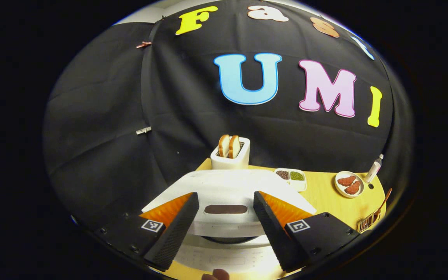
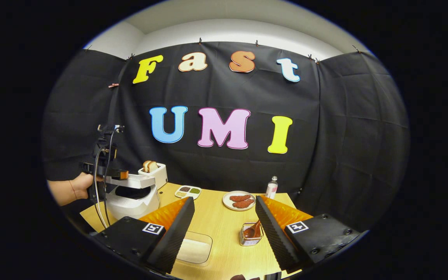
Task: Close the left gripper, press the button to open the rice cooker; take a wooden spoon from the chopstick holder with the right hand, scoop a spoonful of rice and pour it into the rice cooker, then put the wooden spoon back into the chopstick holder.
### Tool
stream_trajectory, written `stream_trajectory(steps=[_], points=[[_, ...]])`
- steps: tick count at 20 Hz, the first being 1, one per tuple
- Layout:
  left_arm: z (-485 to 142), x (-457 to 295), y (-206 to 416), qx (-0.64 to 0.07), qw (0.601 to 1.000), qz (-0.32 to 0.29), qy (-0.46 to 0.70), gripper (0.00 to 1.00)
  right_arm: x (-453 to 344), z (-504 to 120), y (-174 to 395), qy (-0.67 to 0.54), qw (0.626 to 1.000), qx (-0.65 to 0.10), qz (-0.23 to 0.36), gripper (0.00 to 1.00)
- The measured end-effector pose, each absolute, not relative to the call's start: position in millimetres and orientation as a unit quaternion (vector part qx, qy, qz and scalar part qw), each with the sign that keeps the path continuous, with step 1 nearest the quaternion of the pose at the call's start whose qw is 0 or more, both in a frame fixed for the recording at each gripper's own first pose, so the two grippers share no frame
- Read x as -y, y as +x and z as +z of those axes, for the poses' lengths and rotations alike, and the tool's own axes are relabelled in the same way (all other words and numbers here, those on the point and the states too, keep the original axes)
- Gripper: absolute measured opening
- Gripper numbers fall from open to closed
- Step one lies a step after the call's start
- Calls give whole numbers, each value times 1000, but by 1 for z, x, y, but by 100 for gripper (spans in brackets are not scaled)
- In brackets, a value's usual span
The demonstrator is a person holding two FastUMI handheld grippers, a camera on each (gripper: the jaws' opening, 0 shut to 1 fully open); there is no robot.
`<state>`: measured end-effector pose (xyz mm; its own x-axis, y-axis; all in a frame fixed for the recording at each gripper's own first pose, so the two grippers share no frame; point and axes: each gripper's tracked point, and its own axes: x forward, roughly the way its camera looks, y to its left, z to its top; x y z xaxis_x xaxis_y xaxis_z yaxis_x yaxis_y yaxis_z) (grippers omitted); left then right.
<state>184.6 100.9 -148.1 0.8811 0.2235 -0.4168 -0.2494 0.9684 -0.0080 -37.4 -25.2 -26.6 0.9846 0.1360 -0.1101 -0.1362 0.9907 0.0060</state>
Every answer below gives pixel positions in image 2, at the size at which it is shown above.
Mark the red meat piece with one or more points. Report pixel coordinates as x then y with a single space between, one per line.
244 203
239 198

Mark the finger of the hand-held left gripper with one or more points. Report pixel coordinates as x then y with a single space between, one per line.
123 175

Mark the white divided grain dish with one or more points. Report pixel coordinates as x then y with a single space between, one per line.
188 191

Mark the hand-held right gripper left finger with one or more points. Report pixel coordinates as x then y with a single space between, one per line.
177 237

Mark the white rice cooker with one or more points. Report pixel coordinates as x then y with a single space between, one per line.
130 206

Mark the round white plate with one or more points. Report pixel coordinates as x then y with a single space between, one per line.
226 204

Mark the brown wooden spoon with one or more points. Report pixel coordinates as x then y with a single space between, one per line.
250 232

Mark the clear glass container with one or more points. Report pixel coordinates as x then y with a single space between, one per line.
206 235

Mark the white toaster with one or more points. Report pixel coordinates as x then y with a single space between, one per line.
161 177

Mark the clear bottle pink label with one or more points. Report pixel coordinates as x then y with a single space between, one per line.
272 189

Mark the toasted bread slice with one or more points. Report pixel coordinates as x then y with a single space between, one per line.
153 166
146 166

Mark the white rice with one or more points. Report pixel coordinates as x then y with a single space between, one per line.
193 251

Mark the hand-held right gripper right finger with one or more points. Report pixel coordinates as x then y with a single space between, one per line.
272 237

